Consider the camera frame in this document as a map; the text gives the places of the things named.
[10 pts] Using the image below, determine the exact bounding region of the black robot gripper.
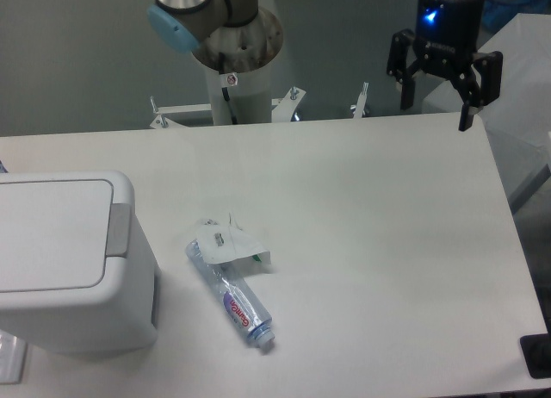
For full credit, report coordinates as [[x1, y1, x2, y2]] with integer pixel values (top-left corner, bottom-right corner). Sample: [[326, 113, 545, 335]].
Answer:
[[387, 0, 504, 132]]

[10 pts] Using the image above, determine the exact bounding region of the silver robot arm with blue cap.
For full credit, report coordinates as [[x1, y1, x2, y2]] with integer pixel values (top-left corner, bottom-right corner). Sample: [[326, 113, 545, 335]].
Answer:
[[147, 0, 504, 131]]

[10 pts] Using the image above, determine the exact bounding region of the white trash can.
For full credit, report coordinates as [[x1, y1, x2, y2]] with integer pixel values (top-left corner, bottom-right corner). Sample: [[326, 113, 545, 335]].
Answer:
[[1, 171, 161, 354]]

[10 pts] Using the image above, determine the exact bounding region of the silver clamp bolt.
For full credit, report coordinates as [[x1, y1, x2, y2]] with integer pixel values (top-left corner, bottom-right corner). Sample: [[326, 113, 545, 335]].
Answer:
[[350, 82, 370, 119]]

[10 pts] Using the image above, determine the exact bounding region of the blue plastic bag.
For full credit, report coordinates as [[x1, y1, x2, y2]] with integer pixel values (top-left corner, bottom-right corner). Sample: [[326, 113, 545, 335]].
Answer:
[[482, 0, 550, 33]]

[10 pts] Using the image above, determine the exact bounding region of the crumpled white paper wrapper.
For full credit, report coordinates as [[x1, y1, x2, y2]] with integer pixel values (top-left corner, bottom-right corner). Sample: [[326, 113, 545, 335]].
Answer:
[[189, 214, 272, 266]]

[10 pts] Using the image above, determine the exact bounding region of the clear plastic water bottle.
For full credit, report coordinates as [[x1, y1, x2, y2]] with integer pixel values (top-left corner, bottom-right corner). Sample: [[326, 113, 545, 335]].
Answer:
[[185, 240, 275, 353]]

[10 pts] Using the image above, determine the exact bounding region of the black device at table edge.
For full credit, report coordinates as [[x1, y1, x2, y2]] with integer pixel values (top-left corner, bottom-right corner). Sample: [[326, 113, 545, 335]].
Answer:
[[520, 333, 550, 379]]

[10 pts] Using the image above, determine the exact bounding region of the white mounting bracket frame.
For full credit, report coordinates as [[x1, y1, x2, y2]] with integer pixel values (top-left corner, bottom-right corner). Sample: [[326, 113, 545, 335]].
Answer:
[[150, 86, 306, 129]]

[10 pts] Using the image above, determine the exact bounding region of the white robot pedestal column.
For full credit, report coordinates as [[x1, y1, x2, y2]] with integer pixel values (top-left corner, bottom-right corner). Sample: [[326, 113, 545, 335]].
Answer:
[[203, 65, 272, 123]]

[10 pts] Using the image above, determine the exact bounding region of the black cable on pedestal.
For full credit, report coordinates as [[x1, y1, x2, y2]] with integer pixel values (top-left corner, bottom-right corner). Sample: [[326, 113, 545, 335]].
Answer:
[[216, 52, 238, 126]]

